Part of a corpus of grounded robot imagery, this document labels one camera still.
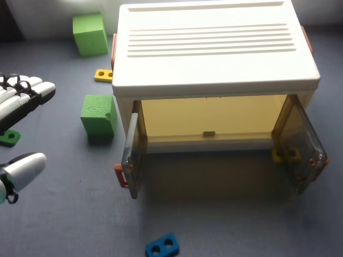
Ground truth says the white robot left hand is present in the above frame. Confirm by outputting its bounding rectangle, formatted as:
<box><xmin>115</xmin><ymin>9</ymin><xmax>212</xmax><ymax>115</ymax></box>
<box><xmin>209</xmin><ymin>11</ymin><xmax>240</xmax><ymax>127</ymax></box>
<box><xmin>0</xmin><ymin>73</ymin><xmax>56</xmax><ymax>207</ymax></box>

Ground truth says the white ribbed plastic box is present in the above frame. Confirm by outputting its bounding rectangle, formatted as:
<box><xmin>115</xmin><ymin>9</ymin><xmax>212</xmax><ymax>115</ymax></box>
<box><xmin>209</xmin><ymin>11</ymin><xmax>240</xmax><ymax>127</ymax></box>
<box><xmin>110</xmin><ymin>0</ymin><xmax>322</xmax><ymax>155</ymax></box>

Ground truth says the green two-hole block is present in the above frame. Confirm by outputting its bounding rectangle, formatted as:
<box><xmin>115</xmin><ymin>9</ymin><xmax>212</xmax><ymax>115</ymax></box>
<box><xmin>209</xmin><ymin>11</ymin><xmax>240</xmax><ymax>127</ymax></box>
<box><xmin>0</xmin><ymin>129</ymin><xmax>21</xmax><ymax>148</ymax></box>

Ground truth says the green foam cube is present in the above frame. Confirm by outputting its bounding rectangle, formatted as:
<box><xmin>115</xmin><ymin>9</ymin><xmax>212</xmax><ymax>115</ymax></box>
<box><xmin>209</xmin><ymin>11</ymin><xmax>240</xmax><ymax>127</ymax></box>
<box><xmin>72</xmin><ymin>12</ymin><xmax>109</xmax><ymax>57</ymax></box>
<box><xmin>80</xmin><ymin>95</ymin><xmax>118</xmax><ymax>139</ymax></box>

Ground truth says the yellow two-hole block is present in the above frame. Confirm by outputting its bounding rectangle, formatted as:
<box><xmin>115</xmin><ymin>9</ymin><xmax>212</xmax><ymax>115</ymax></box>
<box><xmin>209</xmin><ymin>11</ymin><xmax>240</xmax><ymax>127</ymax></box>
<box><xmin>272</xmin><ymin>146</ymin><xmax>301</xmax><ymax>163</ymax></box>
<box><xmin>94</xmin><ymin>69</ymin><xmax>114</xmax><ymax>82</ymax></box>

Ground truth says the grey table cloth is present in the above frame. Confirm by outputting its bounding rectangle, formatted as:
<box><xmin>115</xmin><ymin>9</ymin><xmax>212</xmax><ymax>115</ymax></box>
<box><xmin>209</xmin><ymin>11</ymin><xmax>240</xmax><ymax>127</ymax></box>
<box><xmin>0</xmin><ymin>24</ymin><xmax>343</xmax><ymax>257</ymax></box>

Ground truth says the blue two-hole block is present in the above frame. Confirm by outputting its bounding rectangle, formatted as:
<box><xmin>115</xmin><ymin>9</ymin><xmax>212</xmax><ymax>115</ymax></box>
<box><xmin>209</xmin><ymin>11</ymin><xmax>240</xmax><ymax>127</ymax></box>
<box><xmin>145</xmin><ymin>232</ymin><xmax>180</xmax><ymax>257</ymax></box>

